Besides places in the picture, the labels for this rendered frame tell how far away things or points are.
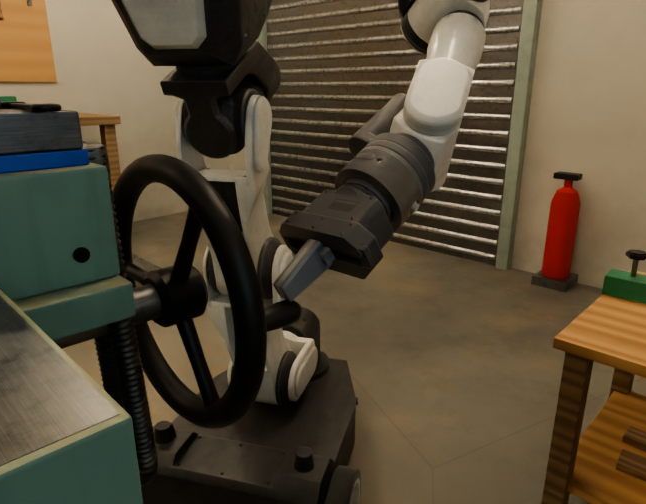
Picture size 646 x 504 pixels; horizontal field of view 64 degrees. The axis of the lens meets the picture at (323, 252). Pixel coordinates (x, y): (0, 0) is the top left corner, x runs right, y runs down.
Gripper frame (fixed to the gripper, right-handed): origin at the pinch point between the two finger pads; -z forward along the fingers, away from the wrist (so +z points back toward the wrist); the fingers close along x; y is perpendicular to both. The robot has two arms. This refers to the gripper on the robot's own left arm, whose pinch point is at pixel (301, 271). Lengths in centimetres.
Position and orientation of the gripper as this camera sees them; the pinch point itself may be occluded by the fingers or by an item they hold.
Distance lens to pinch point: 50.6
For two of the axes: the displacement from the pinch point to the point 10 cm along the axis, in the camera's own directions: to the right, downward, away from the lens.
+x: -6.8, -1.9, 7.1
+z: 6.2, -6.6, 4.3
